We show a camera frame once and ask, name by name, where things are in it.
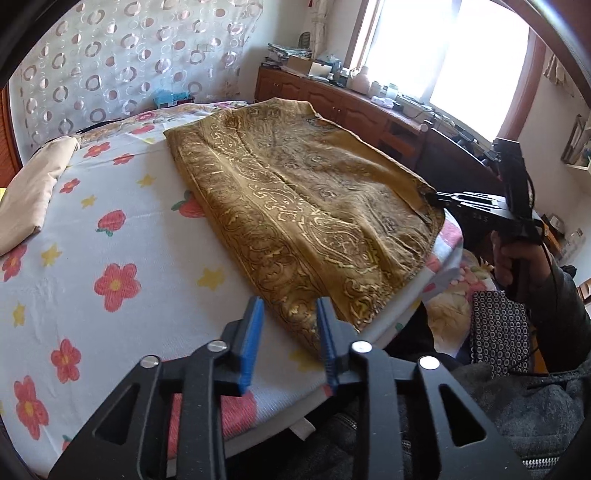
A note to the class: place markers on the golden brown patterned cloth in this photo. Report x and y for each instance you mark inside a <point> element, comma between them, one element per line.
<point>308,210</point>

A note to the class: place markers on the beige folded cloth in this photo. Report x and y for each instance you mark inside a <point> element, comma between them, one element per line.
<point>25,202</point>

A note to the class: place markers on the person's right hand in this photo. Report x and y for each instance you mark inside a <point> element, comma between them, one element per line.
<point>520,267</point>

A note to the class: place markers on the window with brown frame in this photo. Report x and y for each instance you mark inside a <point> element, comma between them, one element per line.
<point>476,62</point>

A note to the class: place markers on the stack of papers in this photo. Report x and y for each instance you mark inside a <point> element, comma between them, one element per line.
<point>280,53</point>

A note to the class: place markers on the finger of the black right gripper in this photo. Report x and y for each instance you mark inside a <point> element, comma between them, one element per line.
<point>441,198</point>
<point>476,212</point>

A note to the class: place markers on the white flower-print sheet board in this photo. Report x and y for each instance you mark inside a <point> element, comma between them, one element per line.
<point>127,265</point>

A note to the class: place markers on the floral quilt on bed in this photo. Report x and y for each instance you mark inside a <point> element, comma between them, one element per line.
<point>158,115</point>

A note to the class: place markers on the brown wooden wardrobe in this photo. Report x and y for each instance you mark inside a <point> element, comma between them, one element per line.
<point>10,162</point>

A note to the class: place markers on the blue item in box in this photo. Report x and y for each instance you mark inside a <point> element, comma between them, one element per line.
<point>166,98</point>

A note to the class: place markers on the white curtain with circles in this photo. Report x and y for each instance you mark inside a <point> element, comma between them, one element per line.
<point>103,60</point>

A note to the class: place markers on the brown wooden sideboard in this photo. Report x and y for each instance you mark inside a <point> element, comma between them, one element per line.
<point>386,129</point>

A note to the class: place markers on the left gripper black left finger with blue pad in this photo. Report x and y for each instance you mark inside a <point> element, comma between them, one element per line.
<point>127,436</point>

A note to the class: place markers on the white bottle on sideboard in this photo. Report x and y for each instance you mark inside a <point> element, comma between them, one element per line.
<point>360,83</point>

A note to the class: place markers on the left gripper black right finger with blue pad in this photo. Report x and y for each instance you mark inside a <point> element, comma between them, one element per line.
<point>417,421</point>

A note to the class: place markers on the cardboard box on sideboard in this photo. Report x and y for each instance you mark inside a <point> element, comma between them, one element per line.
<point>307,67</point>

